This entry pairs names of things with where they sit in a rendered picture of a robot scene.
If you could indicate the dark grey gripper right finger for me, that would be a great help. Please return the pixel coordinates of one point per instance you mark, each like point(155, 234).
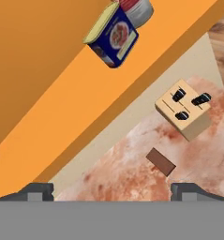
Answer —
point(186, 192)

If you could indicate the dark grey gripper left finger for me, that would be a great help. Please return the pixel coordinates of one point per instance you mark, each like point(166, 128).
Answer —
point(38, 191)

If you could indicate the orange cabinet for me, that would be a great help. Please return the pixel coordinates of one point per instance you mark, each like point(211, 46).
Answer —
point(63, 81)

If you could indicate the brown chocolate bar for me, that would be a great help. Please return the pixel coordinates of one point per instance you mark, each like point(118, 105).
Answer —
point(160, 162)

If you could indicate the wooden knife block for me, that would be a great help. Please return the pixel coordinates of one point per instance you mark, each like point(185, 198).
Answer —
point(184, 109)

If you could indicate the blue rectangular food can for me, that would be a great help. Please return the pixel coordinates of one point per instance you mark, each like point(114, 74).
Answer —
point(113, 37)

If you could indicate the red and white round can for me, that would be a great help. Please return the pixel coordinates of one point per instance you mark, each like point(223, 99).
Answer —
point(137, 8)

